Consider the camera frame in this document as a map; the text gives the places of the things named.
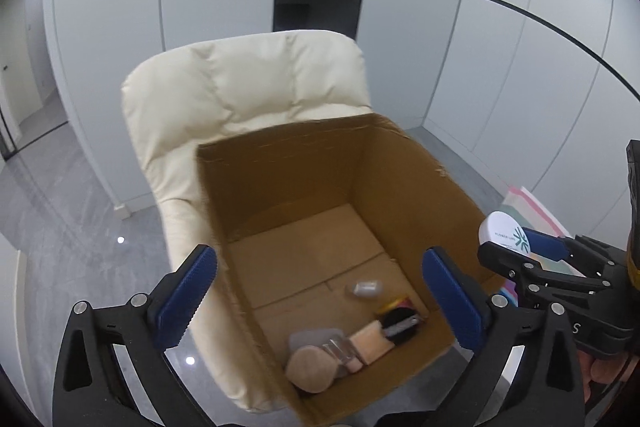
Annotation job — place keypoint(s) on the orange-topped sponge block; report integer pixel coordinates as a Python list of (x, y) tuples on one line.
[(372, 342)]

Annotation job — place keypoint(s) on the black round compact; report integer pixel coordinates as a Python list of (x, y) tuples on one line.
[(400, 319)]

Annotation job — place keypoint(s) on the small pale bottle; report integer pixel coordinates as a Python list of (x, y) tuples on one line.
[(362, 289)]

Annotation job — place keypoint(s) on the striped colourful cloth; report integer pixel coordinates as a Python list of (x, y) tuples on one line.
[(530, 207)]

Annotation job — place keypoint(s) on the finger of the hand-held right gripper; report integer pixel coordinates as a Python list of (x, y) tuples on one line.
[(500, 259), (545, 244)]

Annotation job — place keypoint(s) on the cream padded chair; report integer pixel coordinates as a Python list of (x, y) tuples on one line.
[(225, 97)]

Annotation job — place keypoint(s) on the red and gold can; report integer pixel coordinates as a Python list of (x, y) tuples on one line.
[(397, 303)]

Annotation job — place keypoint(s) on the white card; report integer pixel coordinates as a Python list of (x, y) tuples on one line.
[(310, 338)]

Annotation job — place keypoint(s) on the beige powder puff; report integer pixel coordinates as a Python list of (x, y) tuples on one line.
[(310, 369)]

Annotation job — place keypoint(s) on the person's right hand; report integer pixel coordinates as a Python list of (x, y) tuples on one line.
[(610, 372)]

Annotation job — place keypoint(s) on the white round case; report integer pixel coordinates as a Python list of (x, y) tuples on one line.
[(502, 232)]

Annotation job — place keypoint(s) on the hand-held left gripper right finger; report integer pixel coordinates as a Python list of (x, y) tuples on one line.
[(455, 302)]

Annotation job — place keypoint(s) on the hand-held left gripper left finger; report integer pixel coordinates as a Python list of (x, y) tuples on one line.
[(182, 302)]

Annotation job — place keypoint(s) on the brown cardboard box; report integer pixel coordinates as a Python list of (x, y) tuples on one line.
[(300, 187)]

